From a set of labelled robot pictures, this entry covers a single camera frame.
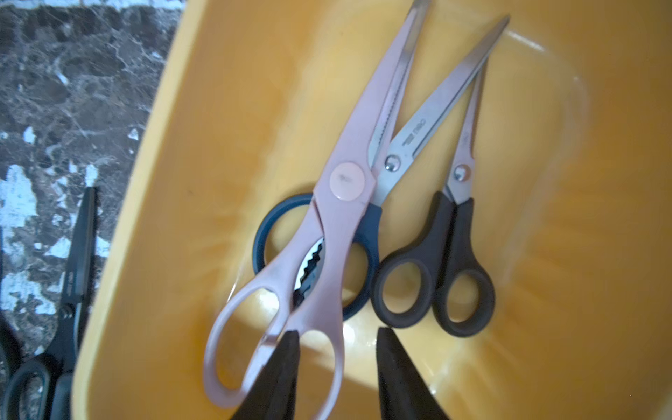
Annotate small black handled scissors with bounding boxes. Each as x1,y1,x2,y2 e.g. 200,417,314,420
1,316,22,377

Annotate blue handled scissors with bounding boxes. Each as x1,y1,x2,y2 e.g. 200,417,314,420
251,14,511,322

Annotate all black scissors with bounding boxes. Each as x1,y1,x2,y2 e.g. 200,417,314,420
1,187,96,419

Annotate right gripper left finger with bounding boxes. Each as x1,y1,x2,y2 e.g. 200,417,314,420
231,331,300,420

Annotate black handled medium scissors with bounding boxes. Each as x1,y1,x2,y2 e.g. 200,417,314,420
371,64,495,338

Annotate yellow plastic storage box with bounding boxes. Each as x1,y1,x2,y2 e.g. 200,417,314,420
73,1,671,419

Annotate pink kitchen scissors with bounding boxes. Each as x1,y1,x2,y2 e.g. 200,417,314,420
203,1,429,419

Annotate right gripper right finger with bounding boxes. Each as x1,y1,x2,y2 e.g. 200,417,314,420
376,327,449,420

